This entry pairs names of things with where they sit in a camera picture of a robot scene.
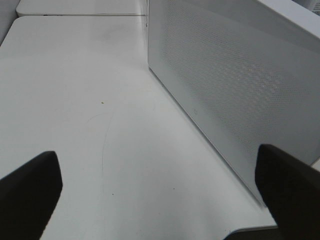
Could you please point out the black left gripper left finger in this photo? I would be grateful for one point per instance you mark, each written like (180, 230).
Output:
(28, 197)

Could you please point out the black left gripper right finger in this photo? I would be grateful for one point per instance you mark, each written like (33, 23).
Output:
(291, 191)

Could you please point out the white microwave door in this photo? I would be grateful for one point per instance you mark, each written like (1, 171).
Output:
(247, 72)

